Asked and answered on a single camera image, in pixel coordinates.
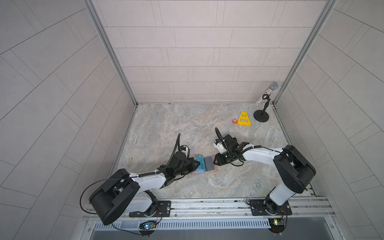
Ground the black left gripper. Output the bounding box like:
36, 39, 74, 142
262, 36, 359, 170
173, 158, 202, 177

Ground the teal VIP card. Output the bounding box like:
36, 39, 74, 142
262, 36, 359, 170
194, 155, 206, 175

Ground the black VIP card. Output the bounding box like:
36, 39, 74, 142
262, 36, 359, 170
204, 156, 215, 172

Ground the tan leather card holder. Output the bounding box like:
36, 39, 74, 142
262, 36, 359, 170
193, 155, 218, 175

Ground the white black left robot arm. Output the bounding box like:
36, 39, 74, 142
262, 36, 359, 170
89, 151, 201, 226

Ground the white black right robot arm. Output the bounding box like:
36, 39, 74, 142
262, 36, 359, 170
214, 128, 317, 215

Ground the yellow triangular plastic block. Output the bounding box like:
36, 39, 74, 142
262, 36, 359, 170
237, 112, 251, 127

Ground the black microphone stand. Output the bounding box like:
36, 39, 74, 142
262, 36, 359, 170
253, 94, 271, 123

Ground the left green circuit board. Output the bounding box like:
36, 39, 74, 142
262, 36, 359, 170
139, 221, 157, 231

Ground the glitter microphone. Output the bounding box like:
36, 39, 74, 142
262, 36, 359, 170
256, 82, 279, 106

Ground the right circuit board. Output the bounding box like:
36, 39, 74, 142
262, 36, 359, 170
268, 219, 286, 234

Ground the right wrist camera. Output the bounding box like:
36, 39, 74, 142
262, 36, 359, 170
214, 142, 227, 154

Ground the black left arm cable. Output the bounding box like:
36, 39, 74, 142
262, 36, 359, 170
79, 133, 181, 215

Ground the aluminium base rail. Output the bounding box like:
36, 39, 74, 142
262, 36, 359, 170
79, 197, 345, 240

